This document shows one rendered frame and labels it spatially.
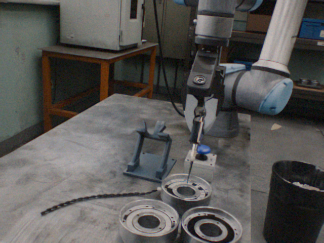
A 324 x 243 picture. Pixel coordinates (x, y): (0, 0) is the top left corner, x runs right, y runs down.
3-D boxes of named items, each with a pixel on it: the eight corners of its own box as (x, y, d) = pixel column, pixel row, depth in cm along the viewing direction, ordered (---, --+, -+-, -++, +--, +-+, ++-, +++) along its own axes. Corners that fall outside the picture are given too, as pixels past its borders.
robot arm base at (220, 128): (198, 119, 122) (202, 94, 118) (239, 126, 119) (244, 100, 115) (192, 132, 108) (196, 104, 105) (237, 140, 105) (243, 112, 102)
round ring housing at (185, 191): (211, 195, 72) (214, 179, 71) (206, 223, 62) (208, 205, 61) (166, 185, 74) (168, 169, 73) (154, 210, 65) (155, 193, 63)
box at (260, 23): (284, 37, 363) (292, 0, 351) (238, 32, 374) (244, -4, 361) (281, 35, 402) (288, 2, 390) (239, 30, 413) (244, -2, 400)
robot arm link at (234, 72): (214, 95, 118) (220, 58, 113) (248, 105, 110) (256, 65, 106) (196, 100, 109) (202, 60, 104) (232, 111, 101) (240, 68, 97)
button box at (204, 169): (211, 183, 77) (214, 165, 75) (182, 177, 79) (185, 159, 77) (214, 168, 85) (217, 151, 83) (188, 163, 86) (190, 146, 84)
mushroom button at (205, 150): (207, 170, 78) (209, 151, 76) (190, 166, 79) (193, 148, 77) (208, 163, 82) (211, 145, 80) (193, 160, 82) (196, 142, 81)
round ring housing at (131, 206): (110, 250, 53) (111, 229, 52) (126, 213, 63) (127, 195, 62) (173, 261, 52) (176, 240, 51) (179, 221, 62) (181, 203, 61)
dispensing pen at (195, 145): (179, 178, 69) (196, 105, 73) (182, 180, 73) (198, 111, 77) (190, 180, 68) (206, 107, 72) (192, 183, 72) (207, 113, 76)
